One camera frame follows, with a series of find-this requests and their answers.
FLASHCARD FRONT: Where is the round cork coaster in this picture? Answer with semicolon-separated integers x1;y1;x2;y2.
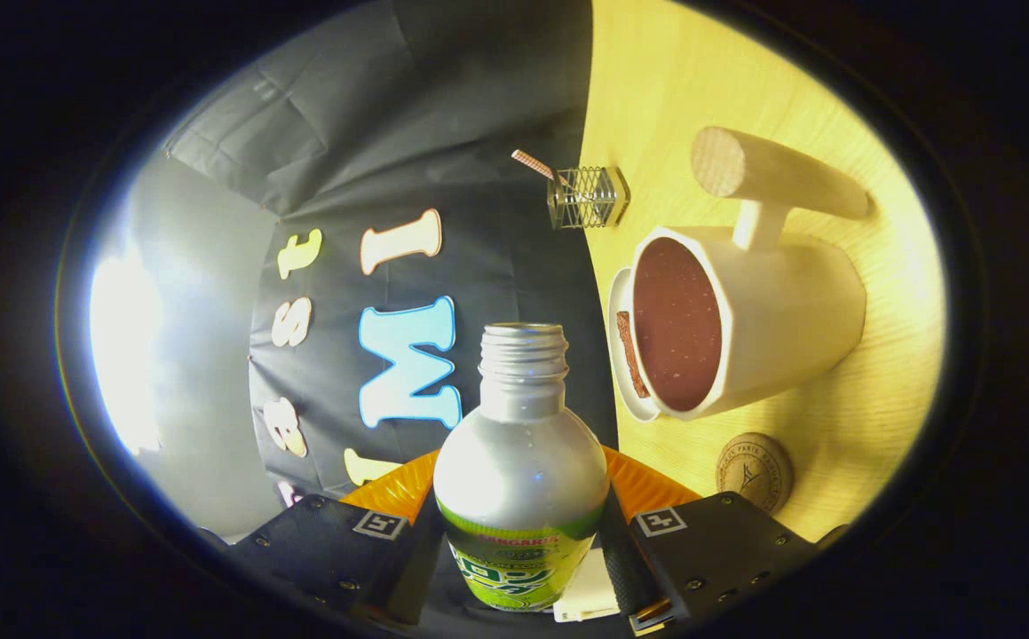
716;432;794;516

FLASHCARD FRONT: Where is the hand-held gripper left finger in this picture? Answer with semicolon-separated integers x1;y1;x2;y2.
234;448;444;631

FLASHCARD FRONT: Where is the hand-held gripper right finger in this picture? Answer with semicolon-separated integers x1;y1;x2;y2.
601;446;821;631

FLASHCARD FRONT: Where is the wire mesh holder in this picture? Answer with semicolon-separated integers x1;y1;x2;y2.
547;165;631;230

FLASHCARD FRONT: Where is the brown meat patty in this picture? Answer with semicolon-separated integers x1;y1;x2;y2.
616;311;651;398

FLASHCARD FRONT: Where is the silver bottle with green label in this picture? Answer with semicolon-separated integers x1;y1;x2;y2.
433;322;611;613

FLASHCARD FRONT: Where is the wooden table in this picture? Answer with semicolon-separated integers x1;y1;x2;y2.
579;0;948;544

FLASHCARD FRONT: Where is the striped straw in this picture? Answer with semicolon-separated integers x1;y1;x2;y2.
512;149;573;189

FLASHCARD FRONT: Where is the white toaster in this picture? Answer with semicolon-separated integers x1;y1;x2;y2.
554;548;621;623

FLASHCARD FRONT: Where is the white round plate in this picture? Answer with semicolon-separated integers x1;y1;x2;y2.
607;266;661;423

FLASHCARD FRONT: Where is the white cup with wooden handle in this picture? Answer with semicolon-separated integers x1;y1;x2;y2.
629;126;870;421

